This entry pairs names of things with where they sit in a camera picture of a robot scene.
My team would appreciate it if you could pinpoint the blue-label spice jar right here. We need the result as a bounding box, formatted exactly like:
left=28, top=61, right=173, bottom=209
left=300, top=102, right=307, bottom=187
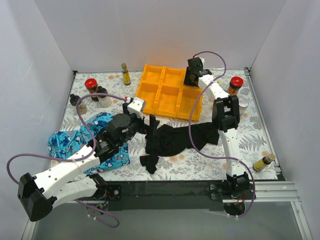
left=238, top=97, right=249, bottom=117

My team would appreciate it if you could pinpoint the orange six-compartment bin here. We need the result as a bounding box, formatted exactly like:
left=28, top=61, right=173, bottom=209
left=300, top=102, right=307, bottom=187
left=136, top=64, right=202, bottom=121

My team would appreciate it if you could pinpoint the red-lid sauce jar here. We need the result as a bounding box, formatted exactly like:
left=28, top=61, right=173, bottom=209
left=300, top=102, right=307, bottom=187
left=227, top=76, right=244, bottom=96
left=84, top=78, right=98, bottom=94

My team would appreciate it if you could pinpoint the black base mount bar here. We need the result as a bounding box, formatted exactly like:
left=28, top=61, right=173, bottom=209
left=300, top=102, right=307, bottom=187
left=107, top=180, right=253, bottom=211

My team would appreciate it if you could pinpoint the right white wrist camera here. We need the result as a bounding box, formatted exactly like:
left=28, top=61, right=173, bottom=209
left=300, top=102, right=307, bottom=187
left=199, top=57, right=205, bottom=66

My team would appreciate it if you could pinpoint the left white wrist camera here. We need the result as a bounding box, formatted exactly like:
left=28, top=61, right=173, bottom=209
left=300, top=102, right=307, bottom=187
left=126, top=97, right=147, bottom=119

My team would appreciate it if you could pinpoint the left red-lid sauce jar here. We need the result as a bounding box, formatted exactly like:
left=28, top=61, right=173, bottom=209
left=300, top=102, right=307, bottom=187
left=84, top=78, right=98, bottom=94

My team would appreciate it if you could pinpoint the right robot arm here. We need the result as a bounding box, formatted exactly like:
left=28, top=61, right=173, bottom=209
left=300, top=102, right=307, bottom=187
left=184, top=56, right=250, bottom=199

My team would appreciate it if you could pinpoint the small black-cap bottle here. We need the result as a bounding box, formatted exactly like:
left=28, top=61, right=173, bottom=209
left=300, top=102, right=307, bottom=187
left=69, top=93, right=88, bottom=115

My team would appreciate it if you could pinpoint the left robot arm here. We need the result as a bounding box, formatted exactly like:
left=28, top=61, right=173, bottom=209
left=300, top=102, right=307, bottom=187
left=17, top=113, right=160, bottom=222

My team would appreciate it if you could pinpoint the lying yellow-label bottle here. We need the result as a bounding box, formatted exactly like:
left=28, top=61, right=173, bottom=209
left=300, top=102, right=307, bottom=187
left=252, top=154, right=276, bottom=172

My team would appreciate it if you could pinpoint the black cloth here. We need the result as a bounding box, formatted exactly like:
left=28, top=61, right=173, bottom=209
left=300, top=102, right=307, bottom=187
left=139, top=122, right=219, bottom=174

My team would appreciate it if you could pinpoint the small yellow-label sauce bottle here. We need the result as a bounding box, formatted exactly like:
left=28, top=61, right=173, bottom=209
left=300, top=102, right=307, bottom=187
left=121, top=63, right=131, bottom=86

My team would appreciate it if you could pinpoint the right red-lid sauce jar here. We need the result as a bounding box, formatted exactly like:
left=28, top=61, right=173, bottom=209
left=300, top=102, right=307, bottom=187
left=227, top=76, right=244, bottom=96

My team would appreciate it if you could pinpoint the blue shark-print cloth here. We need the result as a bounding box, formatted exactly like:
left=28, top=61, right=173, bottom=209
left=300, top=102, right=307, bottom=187
left=48, top=112, right=130, bottom=175

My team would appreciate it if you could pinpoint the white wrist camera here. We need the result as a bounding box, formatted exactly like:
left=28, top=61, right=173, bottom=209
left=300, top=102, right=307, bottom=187
left=199, top=57, right=205, bottom=66
left=126, top=97, right=147, bottom=119

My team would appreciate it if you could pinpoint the black-cap white bottle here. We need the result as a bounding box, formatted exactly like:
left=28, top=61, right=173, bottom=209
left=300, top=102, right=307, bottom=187
left=97, top=86, right=112, bottom=108

